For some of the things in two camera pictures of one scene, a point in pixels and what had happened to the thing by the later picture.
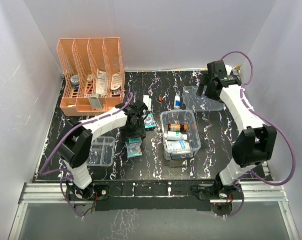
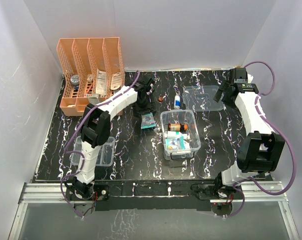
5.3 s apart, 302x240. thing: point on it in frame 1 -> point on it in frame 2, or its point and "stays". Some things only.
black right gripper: x=205 y=80 -> x=225 y=88
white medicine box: x=95 y=103 stays
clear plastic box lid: x=191 y=100 stays
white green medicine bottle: x=176 y=136 stays
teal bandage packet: x=149 y=121 stays
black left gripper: x=139 y=132 -> x=149 y=108
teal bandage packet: x=133 y=147 -> x=175 y=144
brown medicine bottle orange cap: x=177 y=127 stays
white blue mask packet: x=177 y=145 stays
